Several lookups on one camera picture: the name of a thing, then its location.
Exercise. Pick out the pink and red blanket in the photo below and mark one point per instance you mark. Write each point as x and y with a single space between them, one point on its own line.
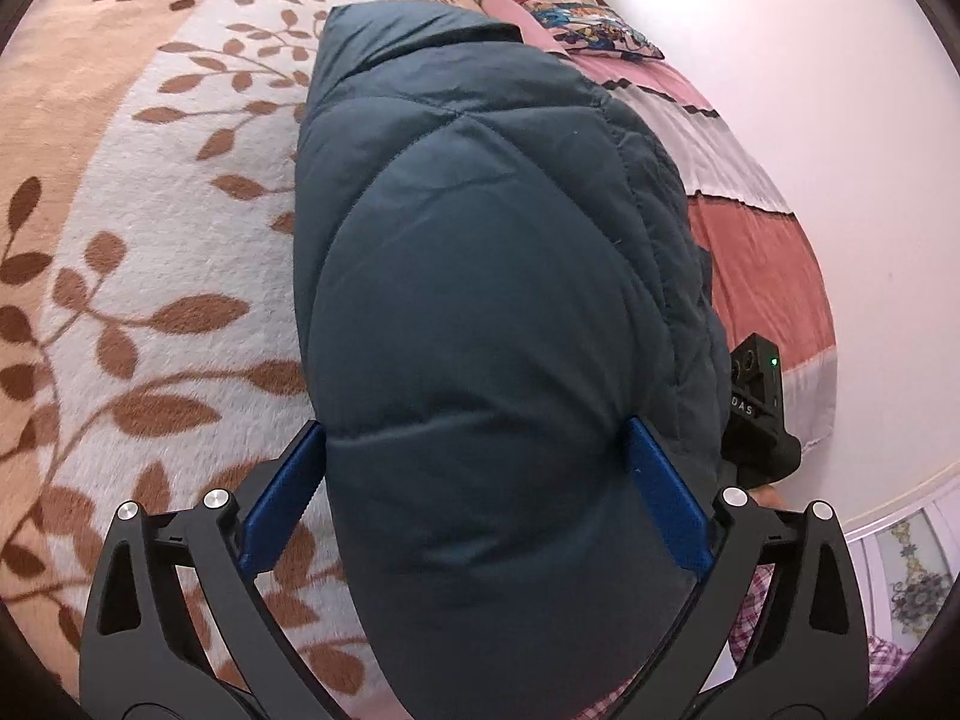
750 255

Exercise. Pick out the dark teal quilted jacket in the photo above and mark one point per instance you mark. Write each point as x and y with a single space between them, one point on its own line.
480 300

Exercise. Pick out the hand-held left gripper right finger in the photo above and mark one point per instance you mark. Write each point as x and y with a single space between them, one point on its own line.
667 499

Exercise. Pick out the cartoon print pillow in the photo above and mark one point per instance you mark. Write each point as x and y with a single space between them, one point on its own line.
592 24

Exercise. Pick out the beige leaf-patterned blanket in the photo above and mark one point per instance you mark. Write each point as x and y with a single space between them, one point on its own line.
142 187

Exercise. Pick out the pink plaid bed sheet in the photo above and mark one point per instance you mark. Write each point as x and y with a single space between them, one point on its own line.
750 615

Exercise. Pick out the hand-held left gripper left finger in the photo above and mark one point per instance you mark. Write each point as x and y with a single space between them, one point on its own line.
281 499

